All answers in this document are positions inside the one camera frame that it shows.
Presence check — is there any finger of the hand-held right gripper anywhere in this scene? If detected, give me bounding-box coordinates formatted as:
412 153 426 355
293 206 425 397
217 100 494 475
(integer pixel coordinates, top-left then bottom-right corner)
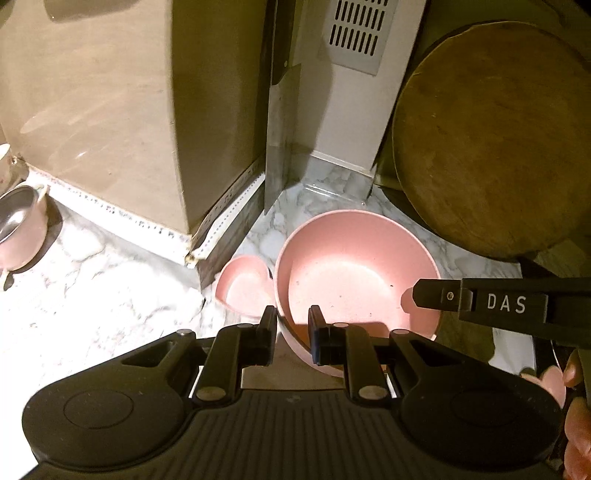
412 278 474 315

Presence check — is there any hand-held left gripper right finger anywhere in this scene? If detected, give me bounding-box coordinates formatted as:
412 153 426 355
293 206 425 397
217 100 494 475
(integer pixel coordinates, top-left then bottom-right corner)
307 304 465 403

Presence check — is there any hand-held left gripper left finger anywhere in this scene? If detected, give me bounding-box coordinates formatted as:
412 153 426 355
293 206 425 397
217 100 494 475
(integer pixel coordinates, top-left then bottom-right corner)
119 305 279 408

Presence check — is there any large pink bowl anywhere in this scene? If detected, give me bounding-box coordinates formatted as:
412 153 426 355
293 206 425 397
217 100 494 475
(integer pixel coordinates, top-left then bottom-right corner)
274 209 444 377

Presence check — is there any person's right hand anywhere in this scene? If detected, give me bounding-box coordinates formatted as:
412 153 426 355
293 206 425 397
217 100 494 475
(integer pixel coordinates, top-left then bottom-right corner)
562 348 591 480

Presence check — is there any small pink bowl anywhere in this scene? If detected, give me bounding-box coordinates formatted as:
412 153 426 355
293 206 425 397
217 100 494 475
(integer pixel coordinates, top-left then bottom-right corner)
215 255 278 320

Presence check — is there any pink dish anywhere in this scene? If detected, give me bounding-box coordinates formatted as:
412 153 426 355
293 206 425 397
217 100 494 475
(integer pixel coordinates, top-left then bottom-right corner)
521 368 567 409

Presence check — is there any round wooden cutting board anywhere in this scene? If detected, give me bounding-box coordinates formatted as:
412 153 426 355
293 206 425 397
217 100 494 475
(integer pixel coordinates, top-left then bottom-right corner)
391 20 591 260

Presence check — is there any white appliance casing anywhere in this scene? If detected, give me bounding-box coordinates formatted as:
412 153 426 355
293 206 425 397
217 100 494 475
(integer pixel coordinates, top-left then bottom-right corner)
295 0 428 172

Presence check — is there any steel cleaver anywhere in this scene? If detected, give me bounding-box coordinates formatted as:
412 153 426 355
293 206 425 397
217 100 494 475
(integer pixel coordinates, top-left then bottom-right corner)
263 0 302 214

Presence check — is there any pink pot with steel interior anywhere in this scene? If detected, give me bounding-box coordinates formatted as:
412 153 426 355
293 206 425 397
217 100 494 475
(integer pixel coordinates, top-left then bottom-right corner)
0 184 50 274

